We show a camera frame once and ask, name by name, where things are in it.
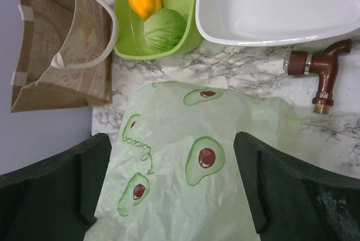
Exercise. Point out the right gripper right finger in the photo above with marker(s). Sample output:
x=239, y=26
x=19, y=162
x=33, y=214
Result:
x=291, y=199

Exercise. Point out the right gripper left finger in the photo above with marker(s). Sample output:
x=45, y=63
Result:
x=55, y=198

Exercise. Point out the green avocado print plastic bag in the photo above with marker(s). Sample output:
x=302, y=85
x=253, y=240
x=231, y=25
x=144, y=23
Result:
x=174, y=174

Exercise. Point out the green toy cabbage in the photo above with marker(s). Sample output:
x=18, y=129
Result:
x=164, y=30

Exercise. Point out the brown jute tote bag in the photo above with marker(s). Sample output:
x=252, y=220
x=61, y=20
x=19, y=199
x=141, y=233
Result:
x=65, y=57

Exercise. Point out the brown toy faucet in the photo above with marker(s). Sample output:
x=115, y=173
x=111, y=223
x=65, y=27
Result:
x=325, y=65

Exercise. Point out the white plastic tray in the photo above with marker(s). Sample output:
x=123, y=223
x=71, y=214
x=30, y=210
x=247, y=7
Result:
x=255, y=23

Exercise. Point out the green plastic tray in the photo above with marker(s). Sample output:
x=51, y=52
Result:
x=131, y=43

